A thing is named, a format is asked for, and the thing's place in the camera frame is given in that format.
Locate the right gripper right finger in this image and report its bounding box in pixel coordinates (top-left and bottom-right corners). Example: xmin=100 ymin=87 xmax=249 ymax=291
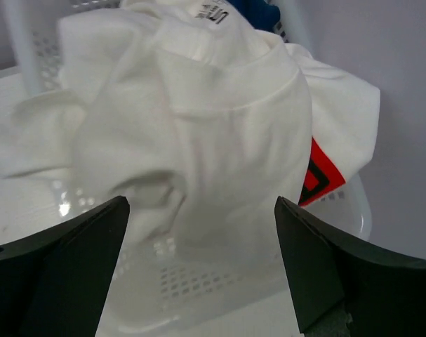
xmin=274 ymin=197 xmax=426 ymax=336

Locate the blue t shirt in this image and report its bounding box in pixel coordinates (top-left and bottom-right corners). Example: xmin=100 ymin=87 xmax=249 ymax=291
xmin=229 ymin=0 xmax=281 ymax=32

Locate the white plastic basket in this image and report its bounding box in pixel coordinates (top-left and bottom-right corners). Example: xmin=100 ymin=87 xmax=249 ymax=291
xmin=12 ymin=0 xmax=375 ymax=334

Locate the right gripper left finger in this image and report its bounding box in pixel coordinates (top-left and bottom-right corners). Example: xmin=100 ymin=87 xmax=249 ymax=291
xmin=0 ymin=197 xmax=130 ymax=337

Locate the white red print t shirt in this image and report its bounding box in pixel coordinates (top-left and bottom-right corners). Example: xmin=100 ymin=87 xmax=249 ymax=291
xmin=0 ymin=1 xmax=380 ymax=255

